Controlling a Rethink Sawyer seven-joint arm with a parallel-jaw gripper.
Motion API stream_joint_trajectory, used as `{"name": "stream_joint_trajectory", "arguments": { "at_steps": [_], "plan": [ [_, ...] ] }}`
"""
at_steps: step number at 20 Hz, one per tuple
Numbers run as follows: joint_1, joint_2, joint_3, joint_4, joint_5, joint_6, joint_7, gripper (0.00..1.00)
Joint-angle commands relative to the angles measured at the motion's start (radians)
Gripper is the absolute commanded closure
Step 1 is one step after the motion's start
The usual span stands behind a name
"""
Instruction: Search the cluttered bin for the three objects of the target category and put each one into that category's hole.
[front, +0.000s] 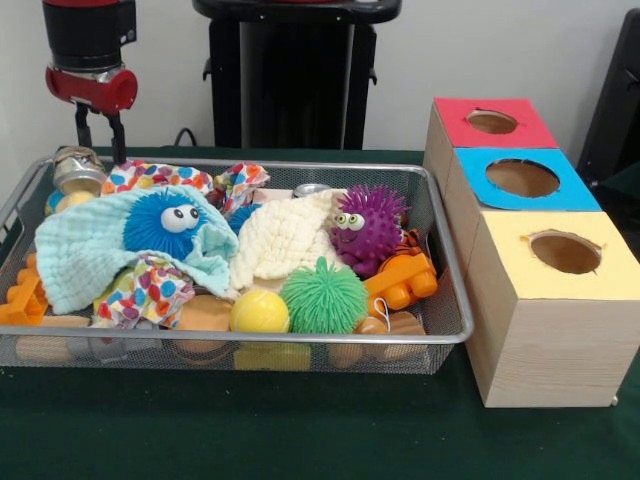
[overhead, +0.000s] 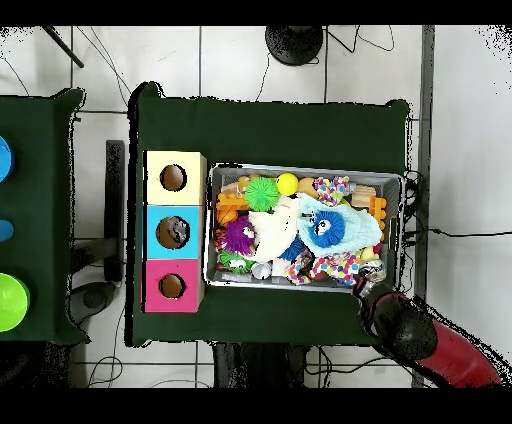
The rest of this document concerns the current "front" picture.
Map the cream white cloth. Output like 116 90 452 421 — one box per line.
228 190 346 296

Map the large colourful dotted cloth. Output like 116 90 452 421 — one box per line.
102 158 271 216

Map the wooden box with three holes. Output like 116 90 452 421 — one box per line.
425 97 640 409

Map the black panel stand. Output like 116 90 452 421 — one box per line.
580 10 640 186

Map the green spiky rubber ball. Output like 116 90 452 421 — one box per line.
278 258 369 335

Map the small blue yellow ball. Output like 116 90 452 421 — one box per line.
44 190 97 216

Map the small colourful dotted cloth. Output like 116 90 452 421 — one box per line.
98 255 197 329

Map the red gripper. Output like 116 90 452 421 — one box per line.
45 65 139 167

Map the orange toy building block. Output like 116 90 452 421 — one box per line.
362 248 438 319

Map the small orange plastic toy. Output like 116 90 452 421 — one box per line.
0 254 49 327

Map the blue spiky rubber ball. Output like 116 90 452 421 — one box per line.
226 204 261 237
123 188 211 259

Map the dark green table cloth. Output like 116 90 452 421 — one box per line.
0 145 640 480

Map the mint green cloth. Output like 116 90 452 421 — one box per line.
35 185 239 314

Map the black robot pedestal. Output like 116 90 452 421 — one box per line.
193 0 401 151

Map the purple spiky ball with eyes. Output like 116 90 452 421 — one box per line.
328 183 409 278

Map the silver crushed can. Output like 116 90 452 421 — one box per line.
54 146 108 196

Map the shallow clear mesh bin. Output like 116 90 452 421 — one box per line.
0 155 476 376

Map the tan orange ball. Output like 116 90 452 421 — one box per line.
172 295 234 351

